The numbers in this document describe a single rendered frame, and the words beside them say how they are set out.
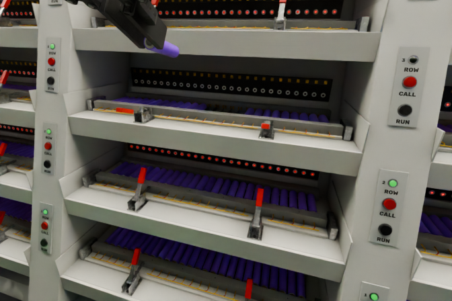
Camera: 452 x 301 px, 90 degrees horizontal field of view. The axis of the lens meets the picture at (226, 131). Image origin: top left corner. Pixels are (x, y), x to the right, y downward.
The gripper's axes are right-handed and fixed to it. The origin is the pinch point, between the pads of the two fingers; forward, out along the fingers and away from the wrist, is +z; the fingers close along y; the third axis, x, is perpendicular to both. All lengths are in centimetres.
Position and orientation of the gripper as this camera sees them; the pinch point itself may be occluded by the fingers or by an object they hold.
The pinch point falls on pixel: (137, 20)
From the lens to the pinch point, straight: 29.4
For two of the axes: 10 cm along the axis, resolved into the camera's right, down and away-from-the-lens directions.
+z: 2.1, 1.7, 9.6
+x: -1.5, 9.8, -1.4
